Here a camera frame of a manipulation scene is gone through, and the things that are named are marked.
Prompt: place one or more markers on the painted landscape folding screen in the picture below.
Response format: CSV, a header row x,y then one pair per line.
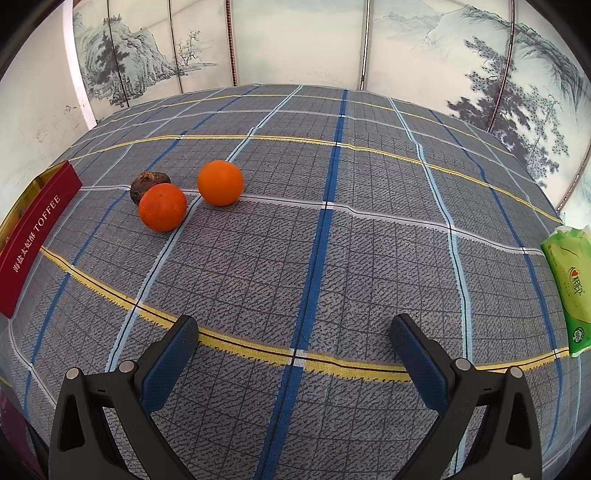
x,y
300,41

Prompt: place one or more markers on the blue plaid tablecloth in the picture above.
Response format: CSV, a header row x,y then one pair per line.
x,y
323,161

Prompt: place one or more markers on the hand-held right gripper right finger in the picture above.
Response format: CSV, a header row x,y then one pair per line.
x,y
420,364

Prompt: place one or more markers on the dark red box lid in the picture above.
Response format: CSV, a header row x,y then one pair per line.
x,y
14,434

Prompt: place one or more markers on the green tissue packet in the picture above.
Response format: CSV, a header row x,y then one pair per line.
x,y
570,286

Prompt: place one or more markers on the red and gold box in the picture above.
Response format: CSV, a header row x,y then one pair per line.
x,y
37,230

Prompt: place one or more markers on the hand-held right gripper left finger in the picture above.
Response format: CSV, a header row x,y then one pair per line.
x,y
171,364

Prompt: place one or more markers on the dark brown fruit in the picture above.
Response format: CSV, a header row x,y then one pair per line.
x,y
147,181

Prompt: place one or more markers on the small orange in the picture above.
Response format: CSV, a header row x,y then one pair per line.
x,y
162,207
220,182

